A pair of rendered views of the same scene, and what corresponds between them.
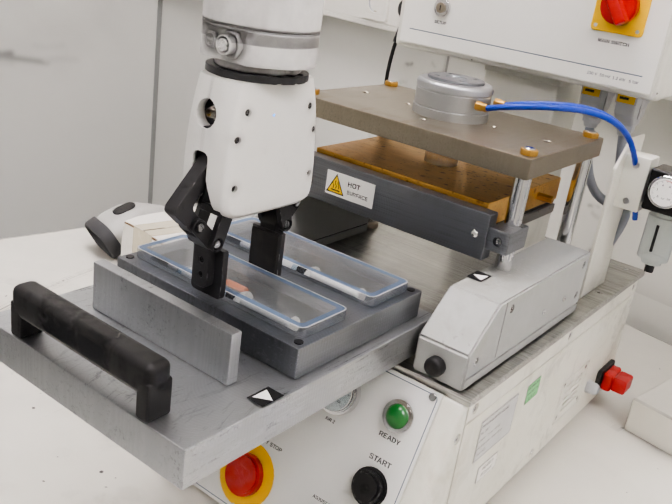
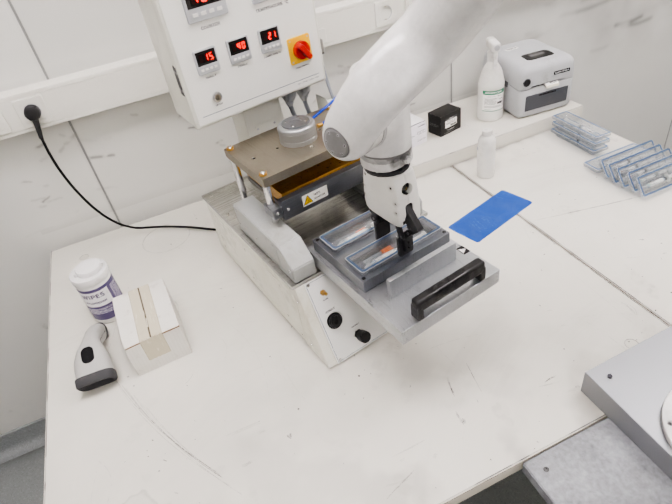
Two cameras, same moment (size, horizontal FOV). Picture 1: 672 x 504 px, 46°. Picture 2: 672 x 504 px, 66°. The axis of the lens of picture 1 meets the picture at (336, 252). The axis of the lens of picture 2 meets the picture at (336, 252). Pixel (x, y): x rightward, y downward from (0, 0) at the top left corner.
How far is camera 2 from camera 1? 0.91 m
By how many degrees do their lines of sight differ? 56
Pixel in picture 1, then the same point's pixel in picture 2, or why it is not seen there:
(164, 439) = (492, 274)
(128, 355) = (475, 267)
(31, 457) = (343, 405)
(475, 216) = not seen: hidden behind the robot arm
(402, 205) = (340, 182)
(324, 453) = not seen: hidden behind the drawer
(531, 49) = (270, 89)
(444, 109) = (312, 136)
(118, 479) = (365, 369)
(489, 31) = (247, 93)
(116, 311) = (404, 287)
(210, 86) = (405, 178)
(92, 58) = not seen: outside the picture
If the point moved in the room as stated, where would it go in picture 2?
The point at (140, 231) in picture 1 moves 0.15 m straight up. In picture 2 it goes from (148, 339) to (119, 287)
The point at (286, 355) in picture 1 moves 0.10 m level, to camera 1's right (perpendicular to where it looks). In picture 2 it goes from (445, 238) to (456, 207)
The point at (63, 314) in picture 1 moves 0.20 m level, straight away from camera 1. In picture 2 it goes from (445, 286) to (321, 297)
